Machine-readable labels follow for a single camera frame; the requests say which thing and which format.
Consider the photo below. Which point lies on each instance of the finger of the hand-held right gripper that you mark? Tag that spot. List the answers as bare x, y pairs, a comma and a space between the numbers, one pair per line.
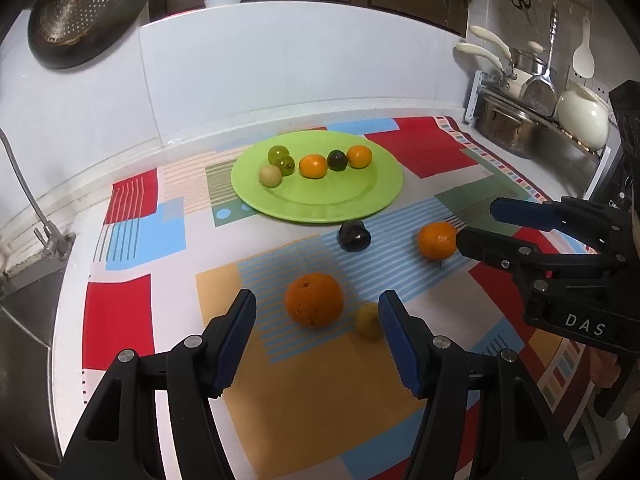
520, 212
490, 247

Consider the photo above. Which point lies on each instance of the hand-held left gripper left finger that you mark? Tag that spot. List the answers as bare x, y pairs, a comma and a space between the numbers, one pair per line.
235, 345

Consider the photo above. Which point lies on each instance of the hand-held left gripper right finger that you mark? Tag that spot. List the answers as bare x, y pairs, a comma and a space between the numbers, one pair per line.
400, 345

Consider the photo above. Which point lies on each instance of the small mandarin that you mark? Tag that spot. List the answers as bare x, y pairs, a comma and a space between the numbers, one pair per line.
437, 240
313, 165
359, 156

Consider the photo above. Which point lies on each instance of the large orange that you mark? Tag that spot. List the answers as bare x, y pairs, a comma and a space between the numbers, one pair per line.
314, 300

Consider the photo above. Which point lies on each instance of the green plate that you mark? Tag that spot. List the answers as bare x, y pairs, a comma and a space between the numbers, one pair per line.
325, 195

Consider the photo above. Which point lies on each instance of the yellowish round fruit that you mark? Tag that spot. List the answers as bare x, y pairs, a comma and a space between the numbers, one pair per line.
270, 176
367, 321

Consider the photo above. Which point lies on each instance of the dark purple plum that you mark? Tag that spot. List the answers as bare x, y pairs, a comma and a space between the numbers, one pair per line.
354, 236
337, 160

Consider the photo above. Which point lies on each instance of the green round fruit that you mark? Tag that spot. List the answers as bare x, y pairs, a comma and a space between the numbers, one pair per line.
276, 151
287, 166

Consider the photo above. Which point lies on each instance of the person's right hand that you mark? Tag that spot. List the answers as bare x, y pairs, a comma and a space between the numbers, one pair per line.
605, 367

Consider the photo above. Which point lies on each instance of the colourful patterned tablecloth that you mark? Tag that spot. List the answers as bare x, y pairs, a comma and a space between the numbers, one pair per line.
300, 390

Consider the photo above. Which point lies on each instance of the large steel pot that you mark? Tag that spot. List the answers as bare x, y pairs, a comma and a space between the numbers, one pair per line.
505, 127

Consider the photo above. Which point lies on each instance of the metal dish rack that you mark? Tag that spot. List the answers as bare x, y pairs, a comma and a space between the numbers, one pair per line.
602, 170

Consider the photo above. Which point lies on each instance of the white ceramic pot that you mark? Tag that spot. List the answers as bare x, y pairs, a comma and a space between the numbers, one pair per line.
582, 117

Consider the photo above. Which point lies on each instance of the steel skimmer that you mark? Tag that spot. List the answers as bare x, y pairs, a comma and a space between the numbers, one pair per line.
537, 97

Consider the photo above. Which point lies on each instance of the black knife block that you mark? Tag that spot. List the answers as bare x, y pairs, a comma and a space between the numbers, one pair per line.
625, 125

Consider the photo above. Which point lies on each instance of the steel pot with lid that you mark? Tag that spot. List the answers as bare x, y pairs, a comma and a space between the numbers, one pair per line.
530, 62

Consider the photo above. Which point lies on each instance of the white rice paddle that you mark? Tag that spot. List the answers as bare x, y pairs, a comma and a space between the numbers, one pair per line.
583, 62

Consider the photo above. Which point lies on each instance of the black scissors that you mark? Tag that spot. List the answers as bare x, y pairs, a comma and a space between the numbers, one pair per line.
521, 2

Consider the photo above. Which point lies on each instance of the stainless steel sink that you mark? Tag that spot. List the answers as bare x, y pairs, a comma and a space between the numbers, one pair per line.
25, 360

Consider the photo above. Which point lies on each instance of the slim gooseneck faucet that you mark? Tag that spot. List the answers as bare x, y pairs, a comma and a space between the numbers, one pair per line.
50, 240

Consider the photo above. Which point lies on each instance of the black frying pan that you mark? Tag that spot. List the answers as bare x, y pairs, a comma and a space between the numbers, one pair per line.
65, 57

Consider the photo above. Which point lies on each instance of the metal colander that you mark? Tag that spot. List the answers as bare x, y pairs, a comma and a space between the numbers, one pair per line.
75, 5

